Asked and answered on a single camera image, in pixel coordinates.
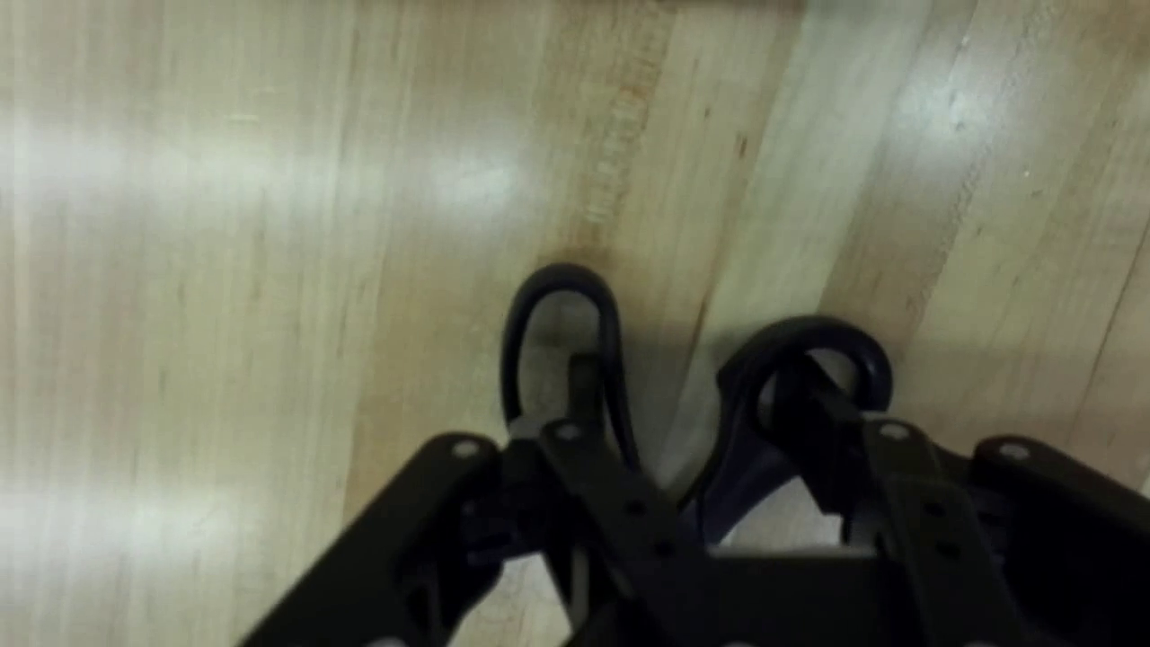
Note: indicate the black handled scissors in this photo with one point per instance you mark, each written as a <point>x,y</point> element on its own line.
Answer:
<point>779,361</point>

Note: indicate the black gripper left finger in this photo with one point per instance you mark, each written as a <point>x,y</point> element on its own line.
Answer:
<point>431,544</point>

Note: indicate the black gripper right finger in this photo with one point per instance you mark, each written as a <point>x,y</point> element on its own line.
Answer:
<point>1016,544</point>

